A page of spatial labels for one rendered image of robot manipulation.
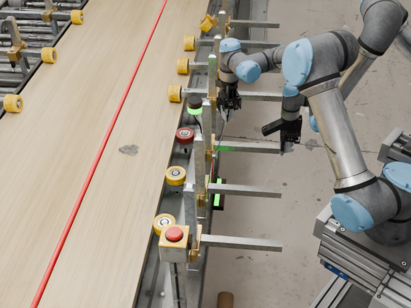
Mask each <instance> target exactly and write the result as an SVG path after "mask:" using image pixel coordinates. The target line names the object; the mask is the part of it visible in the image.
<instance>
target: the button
mask: <svg viewBox="0 0 411 308"><path fill-rule="evenodd" d="M166 236H167V238H168V239H169V240H173V241H175V240H178V239H180V238H181V236H182V230H181V229H180V228H178V227H170V228H169V229H168V230H167V231H166Z"/></svg>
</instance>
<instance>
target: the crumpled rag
mask: <svg viewBox="0 0 411 308"><path fill-rule="evenodd" d="M138 148H139V146H138V145H136V144H130V145H125V146H123V147H119V149H118V151H120V152H121V153H123V154H124V153H126V154H127V153H128V154H129V155H133V156H134V155H136V154H137V153H138V151H137V149H138Z"/></svg>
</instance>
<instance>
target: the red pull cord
mask: <svg viewBox="0 0 411 308"><path fill-rule="evenodd" d="M166 3H167V0H164V1H163V4H162V6H161V9H160V11H159V13H158V15H157V18H156V20H155V22H154V25H153V27H152V29H151V31H150V34H149V36H148V38H147V40H146V43H145V45H144V48H143V50H142V52H141V54H140V57H139V59H138V61H137V63H136V66H135V68H134V70H133V73H132V74H131V77H130V80H129V82H128V84H127V86H126V88H125V91H124V93H123V96H122V98H121V100H120V102H119V105H118V107H117V109H116V111H115V113H114V116H113V119H112V121H111V123H110V125H109V127H108V130H107V132H106V134H105V137H104V139H103V141H102V144H101V146H100V148H99V150H98V153H97V155H96V157H95V159H94V162H93V164H92V166H91V169H90V171H89V173H88V175H87V178H86V180H85V182H84V185H83V187H82V189H81V192H80V194H79V196H78V198H77V200H76V203H75V205H74V207H73V210H72V212H71V214H70V217H69V219H68V221H67V223H66V226H65V228H64V231H63V233H62V235H61V237H60V239H59V242H58V244H57V246H56V248H55V251H54V253H53V256H52V258H51V260H50V262H49V265H48V267H47V269H46V271H45V274H44V276H43V278H42V281H41V283H40V285H39V288H38V290H37V292H36V294H35V296H34V299H33V301H32V304H31V306H30V308H37V307H38V305H39V302H40V300H41V298H42V295H43V292H44V291H45V288H46V286H47V283H48V281H49V279H50V276H51V274H52V272H53V270H54V267H55V265H56V262H57V260H58V258H59V255H60V253H61V251H62V248H63V246H64V243H65V241H66V239H67V236H68V234H69V231H70V229H71V227H72V224H73V222H74V220H75V218H76V215H77V212H78V210H79V208H80V206H81V203H82V201H83V199H84V196H85V194H86V191H87V189H88V187H89V184H90V182H91V180H92V177H93V175H94V172H95V170H96V168H97V166H98V163H99V161H100V158H101V156H102V154H103V151H104V149H105V147H106V144H107V142H108V139H109V137H110V135H111V132H112V130H113V128H114V125H115V123H116V120H117V118H118V116H119V113H120V111H121V109H122V107H123V104H124V102H125V99H126V97H127V95H128V92H129V90H130V88H131V85H132V83H133V80H134V78H135V76H136V73H137V71H138V68H139V66H140V64H141V61H142V59H143V57H144V55H145V52H146V50H147V47H148V45H149V43H150V40H151V38H152V36H153V34H154V31H155V28H156V27H157V24H158V21H159V19H160V17H161V14H162V12H163V9H164V7H165V5H166Z"/></svg>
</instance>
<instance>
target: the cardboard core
mask: <svg viewBox="0 0 411 308"><path fill-rule="evenodd" d="M233 301H234V295H233V294H232V293H230V292H228V291H222V292H220V293H219V294H218V302H217V308H233Z"/></svg>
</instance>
